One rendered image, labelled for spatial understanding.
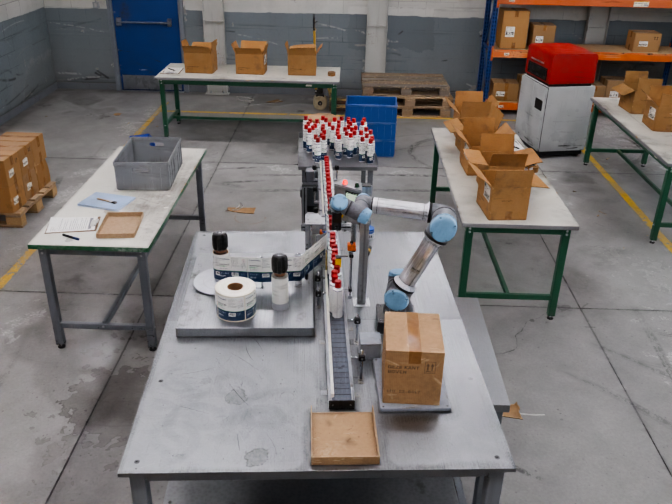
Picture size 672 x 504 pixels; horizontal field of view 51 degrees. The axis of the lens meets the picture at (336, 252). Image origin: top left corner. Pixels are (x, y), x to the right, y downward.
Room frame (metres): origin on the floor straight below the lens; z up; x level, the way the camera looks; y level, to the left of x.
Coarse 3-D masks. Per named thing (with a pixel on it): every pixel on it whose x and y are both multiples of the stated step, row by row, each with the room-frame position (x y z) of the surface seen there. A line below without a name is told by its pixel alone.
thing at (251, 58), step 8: (240, 48) 8.53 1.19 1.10; (248, 48) 8.52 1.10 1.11; (256, 48) 8.52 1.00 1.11; (264, 48) 8.61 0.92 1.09; (240, 56) 8.61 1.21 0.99; (248, 56) 8.60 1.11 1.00; (256, 56) 8.60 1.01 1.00; (264, 56) 8.68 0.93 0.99; (240, 64) 8.61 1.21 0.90; (248, 64) 8.60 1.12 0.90; (256, 64) 8.60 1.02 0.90; (264, 64) 8.66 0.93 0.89; (240, 72) 8.61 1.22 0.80; (248, 72) 8.60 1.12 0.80; (256, 72) 8.60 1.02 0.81; (264, 72) 8.65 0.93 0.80
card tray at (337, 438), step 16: (320, 416) 2.27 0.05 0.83; (336, 416) 2.28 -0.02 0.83; (352, 416) 2.28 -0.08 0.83; (368, 416) 2.28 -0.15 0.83; (320, 432) 2.18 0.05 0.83; (336, 432) 2.18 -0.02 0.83; (352, 432) 2.18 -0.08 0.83; (368, 432) 2.18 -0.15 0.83; (320, 448) 2.09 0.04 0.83; (336, 448) 2.09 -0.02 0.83; (352, 448) 2.09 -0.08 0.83; (368, 448) 2.09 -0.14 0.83; (320, 464) 2.00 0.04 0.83; (336, 464) 2.00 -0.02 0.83; (352, 464) 2.01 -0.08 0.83; (368, 464) 2.01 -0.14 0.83
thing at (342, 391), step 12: (336, 324) 2.90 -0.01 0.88; (336, 336) 2.80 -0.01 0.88; (336, 348) 2.70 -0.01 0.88; (336, 360) 2.60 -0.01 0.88; (336, 372) 2.52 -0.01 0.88; (348, 372) 2.52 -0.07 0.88; (336, 384) 2.43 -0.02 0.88; (348, 384) 2.43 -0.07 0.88; (336, 396) 2.35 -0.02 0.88; (348, 396) 2.35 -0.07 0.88
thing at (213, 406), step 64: (192, 256) 3.68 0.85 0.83; (384, 256) 3.74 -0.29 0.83; (320, 320) 3.01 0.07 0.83; (448, 320) 3.04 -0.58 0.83; (192, 384) 2.47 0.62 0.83; (256, 384) 2.48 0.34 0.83; (320, 384) 2.49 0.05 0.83; (448, 384) 2.51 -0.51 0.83; (128, 448) 2.07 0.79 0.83; (192, 448) 2.07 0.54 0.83; (256, 448) 2.08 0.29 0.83; (384, 448) 2.10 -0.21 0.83; (448, 448) 2.11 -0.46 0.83
